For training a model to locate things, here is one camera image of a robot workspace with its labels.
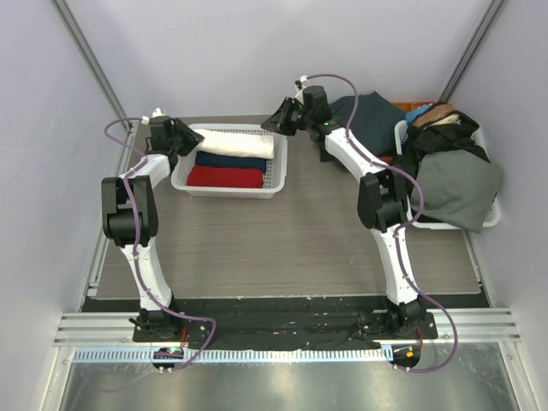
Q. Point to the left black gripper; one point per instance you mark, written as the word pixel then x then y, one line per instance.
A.
pixel 192 138

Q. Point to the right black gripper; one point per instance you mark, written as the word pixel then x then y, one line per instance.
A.
pixel 288 116

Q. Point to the white floral print t-shirt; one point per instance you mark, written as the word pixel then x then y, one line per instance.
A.
pixel 237 144

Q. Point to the white plastic lattice basket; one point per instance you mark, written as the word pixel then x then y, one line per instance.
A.
pixel 274 177

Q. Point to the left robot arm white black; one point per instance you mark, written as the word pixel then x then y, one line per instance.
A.
pixel 130 220

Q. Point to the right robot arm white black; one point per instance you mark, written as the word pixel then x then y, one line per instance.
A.
pixel 382 199

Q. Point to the rolled navy blue t-shirt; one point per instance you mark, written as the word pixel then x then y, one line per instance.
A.
pixel 221 161

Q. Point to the rolled red t-shirt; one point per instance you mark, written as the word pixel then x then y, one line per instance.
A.
pixel 214 177

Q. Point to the dark teal folded t-shirt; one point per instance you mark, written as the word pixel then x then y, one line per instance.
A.
pixel 371 119

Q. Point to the orange plastic tray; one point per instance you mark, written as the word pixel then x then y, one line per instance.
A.
pixel 407 106

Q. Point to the blue cloth in bin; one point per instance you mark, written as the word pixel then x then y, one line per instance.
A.
pixel 413 114

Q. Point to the tan beige garment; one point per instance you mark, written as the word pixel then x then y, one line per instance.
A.
pixel 435 113

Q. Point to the black crumpled garment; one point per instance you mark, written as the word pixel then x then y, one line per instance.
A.
pixel 451 132

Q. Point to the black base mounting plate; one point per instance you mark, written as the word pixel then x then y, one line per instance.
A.
pixel 276 323

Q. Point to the grey green t-shirt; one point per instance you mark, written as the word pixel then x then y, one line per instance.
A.
pixel 456 188

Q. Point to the white plastic laundry bin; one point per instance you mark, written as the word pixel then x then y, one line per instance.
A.
pixel 492 217

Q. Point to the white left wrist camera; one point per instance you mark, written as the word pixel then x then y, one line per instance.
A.
pixel 157 113

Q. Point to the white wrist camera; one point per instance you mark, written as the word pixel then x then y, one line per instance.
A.
pixel 300 85
pixel 157 113

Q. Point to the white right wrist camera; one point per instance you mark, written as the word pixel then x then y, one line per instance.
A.
pixel 300 85

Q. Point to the slotted white cable duct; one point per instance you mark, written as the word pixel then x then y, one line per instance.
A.
pixel 165 356

